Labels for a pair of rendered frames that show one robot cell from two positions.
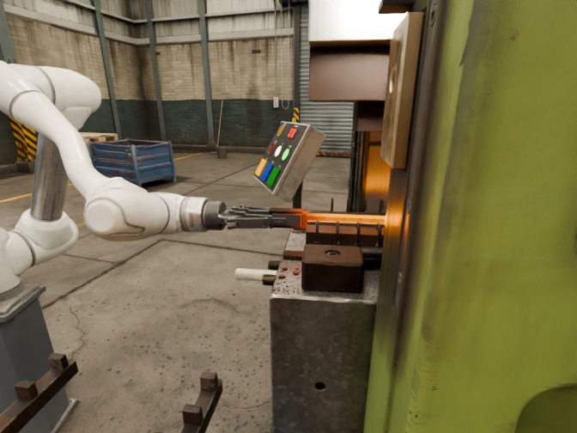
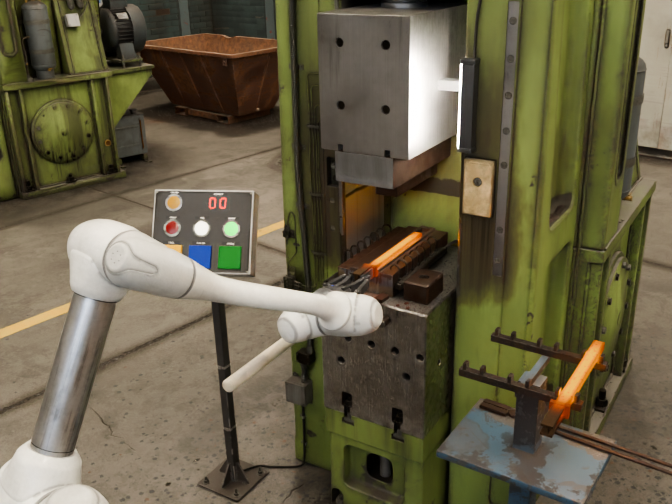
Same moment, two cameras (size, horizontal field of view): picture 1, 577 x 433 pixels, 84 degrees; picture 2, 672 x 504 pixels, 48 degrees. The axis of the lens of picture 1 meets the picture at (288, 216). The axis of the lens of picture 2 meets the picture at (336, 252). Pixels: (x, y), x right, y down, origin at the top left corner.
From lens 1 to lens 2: 209 cm
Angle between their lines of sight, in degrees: 60
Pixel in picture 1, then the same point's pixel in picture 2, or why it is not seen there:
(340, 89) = (402, 177)
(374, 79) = (411, 166)
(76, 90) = not seen: hidden behind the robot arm
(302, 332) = (435, 330)
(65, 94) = not seen: hidden behind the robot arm
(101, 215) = (378, 312)
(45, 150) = (102, 337)
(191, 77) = not seen: outside the picture
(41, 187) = (85, 397)
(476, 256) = (541, 236)
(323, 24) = (412, 149)
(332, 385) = (442, 356)
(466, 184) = (541, 218)
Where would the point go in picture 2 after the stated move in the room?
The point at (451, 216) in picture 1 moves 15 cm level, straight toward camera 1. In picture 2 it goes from (538, 228) to (582, 242)
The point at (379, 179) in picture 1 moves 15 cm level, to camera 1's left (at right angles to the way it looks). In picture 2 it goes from (351, 222) to (332, 237)
